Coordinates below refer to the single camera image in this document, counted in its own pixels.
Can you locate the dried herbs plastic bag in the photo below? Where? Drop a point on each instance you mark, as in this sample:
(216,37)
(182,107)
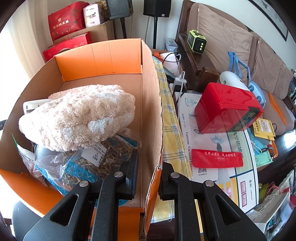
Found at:
(66,169)

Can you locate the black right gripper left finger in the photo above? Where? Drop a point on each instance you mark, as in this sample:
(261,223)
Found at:
(90,210)

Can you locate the white massager device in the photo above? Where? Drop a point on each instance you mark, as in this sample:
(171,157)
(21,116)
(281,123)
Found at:
(231,79)

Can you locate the right black speaker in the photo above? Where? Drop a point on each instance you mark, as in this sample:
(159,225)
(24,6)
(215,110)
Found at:
(157,8)

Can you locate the green black cube device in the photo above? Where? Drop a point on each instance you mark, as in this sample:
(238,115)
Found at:
(196,41)

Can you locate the red tea tin box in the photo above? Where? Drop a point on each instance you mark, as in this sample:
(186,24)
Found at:
(224,108)

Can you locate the red chocolate gift box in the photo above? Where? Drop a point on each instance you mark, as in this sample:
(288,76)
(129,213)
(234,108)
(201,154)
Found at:
(65,45)

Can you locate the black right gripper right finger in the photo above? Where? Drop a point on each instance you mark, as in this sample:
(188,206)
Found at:
(203,211)

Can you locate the tall red gift bag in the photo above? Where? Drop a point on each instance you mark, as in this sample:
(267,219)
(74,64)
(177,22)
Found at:
(67,20)

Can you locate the brown sofa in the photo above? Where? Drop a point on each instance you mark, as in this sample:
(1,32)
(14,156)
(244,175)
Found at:
(225,34)

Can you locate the brown cardboard box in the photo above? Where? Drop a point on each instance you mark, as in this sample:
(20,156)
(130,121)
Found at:
(98,33)

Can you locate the framed wall painting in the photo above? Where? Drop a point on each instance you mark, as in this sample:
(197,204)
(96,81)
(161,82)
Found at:
(272,15)

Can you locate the yellow booklet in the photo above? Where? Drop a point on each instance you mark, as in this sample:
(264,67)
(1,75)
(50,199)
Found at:
(263,129)

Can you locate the white tissue pack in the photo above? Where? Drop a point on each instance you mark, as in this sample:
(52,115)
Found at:
(93,15)

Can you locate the beige plush pillow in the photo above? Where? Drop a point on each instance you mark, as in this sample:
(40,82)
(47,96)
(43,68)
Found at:
(79,117)

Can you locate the yellow plaid tablecloth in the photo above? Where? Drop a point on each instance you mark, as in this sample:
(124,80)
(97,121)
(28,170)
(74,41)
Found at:
(174,151)

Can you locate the black speaker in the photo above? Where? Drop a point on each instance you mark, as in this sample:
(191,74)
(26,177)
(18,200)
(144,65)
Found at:
(157,8)
(119,8)

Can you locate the flat red pouch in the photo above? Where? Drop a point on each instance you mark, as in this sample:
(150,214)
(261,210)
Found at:
(216,159)

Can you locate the left black speaker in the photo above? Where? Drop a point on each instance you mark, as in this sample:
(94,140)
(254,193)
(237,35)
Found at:
(119,8)

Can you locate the large white printed box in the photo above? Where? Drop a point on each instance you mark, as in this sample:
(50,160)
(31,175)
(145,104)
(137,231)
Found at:
(239,183)

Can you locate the orange cardboard box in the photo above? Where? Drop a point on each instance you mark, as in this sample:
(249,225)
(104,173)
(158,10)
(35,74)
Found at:
(125,62)

